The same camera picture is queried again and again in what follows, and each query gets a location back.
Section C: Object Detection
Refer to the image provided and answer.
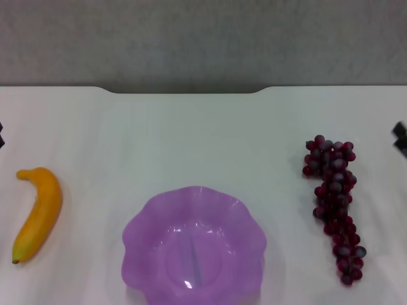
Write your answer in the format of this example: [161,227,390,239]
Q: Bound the yellow banana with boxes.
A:
[11,166,64,265]

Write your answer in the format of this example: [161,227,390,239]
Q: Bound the purple wavy plastic bowl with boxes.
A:
[121,186,267,305]

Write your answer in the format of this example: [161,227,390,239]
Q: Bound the dark red grape bunch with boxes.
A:
[301,134,368,286]

